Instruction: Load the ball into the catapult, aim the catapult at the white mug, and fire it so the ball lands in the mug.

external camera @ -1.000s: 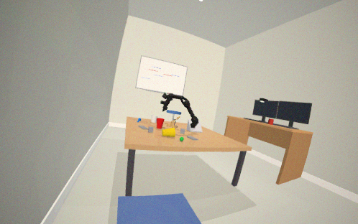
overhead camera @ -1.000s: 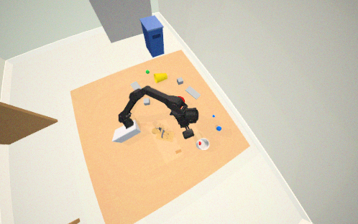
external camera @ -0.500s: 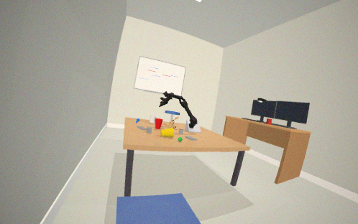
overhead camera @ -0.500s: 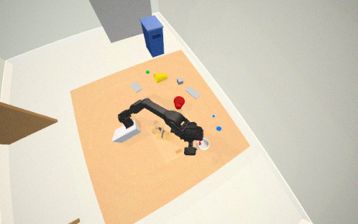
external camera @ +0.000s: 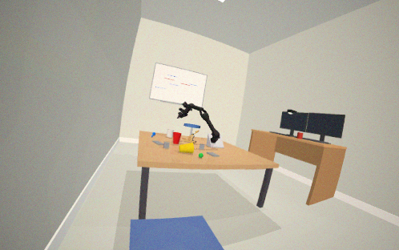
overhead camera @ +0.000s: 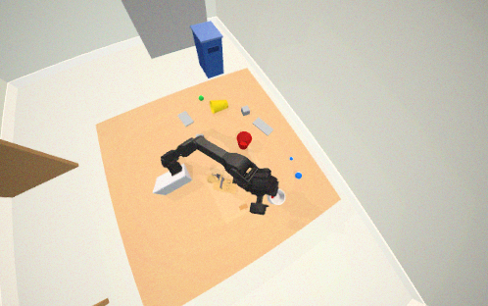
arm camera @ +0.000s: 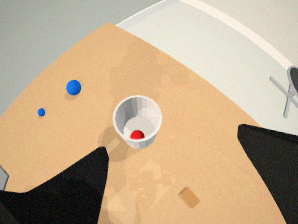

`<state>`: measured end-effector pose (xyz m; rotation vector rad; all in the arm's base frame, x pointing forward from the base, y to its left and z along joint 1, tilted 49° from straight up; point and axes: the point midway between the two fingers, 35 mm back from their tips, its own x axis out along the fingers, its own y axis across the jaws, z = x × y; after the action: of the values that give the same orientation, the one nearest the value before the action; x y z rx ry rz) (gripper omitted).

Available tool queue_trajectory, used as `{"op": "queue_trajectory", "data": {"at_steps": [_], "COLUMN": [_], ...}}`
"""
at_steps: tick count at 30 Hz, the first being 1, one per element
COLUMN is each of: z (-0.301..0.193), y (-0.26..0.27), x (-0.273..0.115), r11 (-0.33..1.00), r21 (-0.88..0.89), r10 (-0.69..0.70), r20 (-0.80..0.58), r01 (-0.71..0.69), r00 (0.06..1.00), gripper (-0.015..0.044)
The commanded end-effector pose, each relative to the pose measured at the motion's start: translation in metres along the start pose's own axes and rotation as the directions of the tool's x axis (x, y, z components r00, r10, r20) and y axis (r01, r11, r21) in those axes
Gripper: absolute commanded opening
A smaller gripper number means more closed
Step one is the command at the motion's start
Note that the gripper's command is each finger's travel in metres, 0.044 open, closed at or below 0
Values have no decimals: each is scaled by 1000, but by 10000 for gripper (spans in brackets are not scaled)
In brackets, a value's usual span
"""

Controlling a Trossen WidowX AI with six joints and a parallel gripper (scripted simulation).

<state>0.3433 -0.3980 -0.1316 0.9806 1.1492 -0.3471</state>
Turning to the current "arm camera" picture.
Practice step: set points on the blue ball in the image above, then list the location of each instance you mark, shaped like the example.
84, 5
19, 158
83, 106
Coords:
73, 87

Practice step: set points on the red ball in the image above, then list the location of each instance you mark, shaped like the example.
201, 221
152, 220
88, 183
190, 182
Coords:
136, 135

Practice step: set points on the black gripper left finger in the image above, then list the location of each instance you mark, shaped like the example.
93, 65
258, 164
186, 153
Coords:
72, 197

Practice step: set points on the white paper cup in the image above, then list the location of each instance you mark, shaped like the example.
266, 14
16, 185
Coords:
137, 113

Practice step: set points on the grey flat bar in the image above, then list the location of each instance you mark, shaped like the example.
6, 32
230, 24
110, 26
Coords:
3, 179

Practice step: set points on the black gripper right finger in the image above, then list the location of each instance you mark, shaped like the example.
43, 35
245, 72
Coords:
275, 156

